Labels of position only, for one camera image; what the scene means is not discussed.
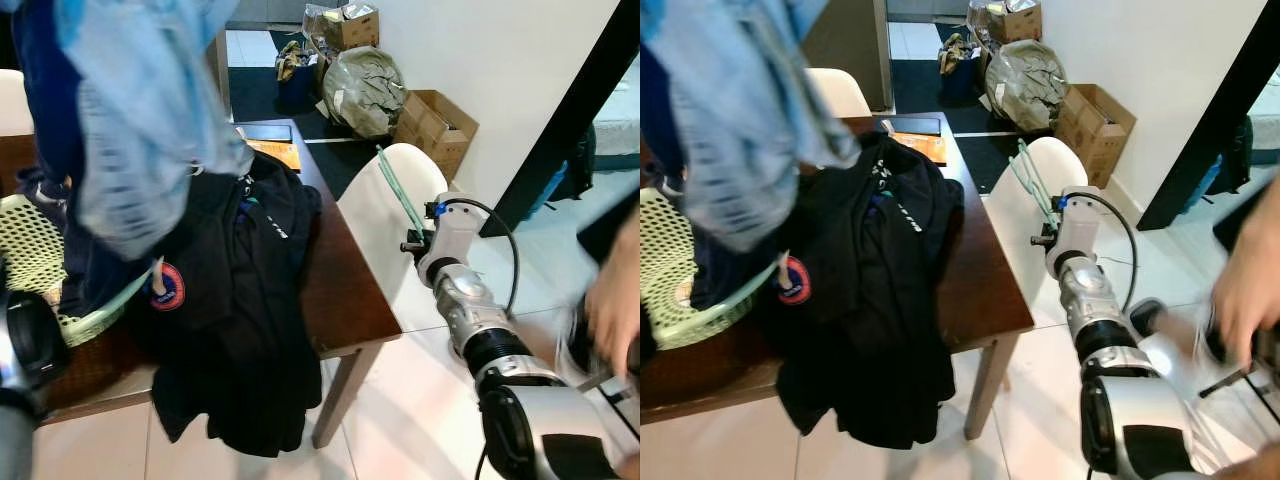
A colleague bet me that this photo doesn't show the teal plastic hanger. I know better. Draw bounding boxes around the teal plastic hanger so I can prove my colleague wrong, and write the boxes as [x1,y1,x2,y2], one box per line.
[1010,138,1063,229]
[375,145,433,241]

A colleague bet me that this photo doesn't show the black printed t-shirt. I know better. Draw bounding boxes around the black printed t-shirt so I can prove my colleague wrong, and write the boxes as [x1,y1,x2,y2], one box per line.
[125,150,328,459]
[775,130,968,451]

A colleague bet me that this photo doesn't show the light blue jeans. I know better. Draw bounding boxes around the light blue jeans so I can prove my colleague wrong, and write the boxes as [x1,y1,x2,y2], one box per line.
[645,0,863,256]
[55,0,253,263]

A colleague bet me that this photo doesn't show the person's hand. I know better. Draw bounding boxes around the person's hand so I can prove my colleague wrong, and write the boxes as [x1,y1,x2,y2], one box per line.
[1210,195,1280,371]
[583,210,641,379]

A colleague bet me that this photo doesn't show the white chair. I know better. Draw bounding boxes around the white chair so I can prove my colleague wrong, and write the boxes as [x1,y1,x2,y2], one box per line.
[805,67,874,121]
[985,137,1093,306]
[338,143,453,333]
[0,68,37,138]

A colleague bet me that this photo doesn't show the brown wooden table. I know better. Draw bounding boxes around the brown wooden table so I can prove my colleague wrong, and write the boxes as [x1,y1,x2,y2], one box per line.
[640,112,1037,441]
[0,118,404,451]

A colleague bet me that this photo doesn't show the open brown cardboard box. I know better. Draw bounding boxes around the open brown cardboard box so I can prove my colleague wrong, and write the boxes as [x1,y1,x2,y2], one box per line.
[393,90,480,183]
[1055,84,1139,181]

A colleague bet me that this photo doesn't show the grey green sack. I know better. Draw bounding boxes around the grey green sack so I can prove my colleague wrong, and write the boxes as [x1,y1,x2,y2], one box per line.
[985,40,1070,134]
[322,47,407,140]

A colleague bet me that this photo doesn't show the orange black book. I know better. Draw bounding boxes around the orange black book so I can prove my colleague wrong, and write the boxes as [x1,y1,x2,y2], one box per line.
[235,122,302,171]
[880,116,949,166]

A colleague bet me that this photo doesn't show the black blue bag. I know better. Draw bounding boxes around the black blue bag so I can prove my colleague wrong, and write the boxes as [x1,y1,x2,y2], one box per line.
[550,125,596,201]
[1205,118,1251,196]

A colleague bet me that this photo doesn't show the dark blue bin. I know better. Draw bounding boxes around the dark blue bin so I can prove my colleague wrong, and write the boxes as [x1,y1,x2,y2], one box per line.
[938,33,986,101]
[275,40,323,113]

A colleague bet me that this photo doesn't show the cardboard box with foil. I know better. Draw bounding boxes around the cardboard box with foil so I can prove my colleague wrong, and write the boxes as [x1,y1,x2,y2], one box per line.
[968,0,1044,46]
[303,2,382,53]

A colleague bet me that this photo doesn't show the green mesh laundry basket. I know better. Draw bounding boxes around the green mesh laundry basket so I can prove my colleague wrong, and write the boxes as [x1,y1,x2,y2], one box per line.
[640,187,783,351]
[0,193,163,347]

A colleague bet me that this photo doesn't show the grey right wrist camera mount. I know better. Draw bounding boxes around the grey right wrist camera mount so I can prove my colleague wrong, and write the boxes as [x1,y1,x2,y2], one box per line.
[1043,187,1103,279]
[416,193,493,289]

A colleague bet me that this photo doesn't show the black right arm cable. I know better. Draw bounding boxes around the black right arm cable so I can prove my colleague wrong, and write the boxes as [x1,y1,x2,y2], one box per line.
[1075,190,1141,313]
[443,197,521,317]

